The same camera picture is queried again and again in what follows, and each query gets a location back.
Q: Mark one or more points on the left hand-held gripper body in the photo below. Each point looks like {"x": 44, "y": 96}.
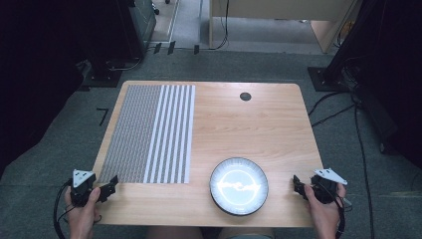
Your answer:
{"x": 79, "y": 189}

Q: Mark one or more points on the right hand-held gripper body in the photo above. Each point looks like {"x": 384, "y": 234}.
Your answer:
{"x": 323, "y": 191}

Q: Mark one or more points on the person's right hand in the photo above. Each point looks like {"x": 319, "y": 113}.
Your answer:
{"x": 326, "y": 219}

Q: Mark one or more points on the person's left hand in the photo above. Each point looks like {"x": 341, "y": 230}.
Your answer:
{"x": 81, "y": 220}

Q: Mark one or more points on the grey striped placemat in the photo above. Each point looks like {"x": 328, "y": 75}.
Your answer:
{"x": 139, "y": 132}

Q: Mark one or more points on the round white plate black rim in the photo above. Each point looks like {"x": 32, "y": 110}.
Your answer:
{"x": 239, "y": 199}

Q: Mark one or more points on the black tape corner mark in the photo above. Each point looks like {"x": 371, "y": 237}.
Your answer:
{"x": 104, "y": 114}

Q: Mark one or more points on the black round table grommet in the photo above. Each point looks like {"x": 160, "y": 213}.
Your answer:
{"x": 245, "y": 96}

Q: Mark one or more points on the black stand base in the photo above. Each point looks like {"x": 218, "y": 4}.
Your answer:
{"x": 326, "y": 79}
{"x": 103, "y": 74}

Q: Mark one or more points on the black tape strip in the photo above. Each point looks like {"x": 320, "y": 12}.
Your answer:
{"x": 157, "y": 48}
{"x": 171, "y": 47}
{"x": 196, "y": 49}

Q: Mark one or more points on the light wooden desk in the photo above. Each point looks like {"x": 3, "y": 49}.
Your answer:
{"x": 282, "y": 8}

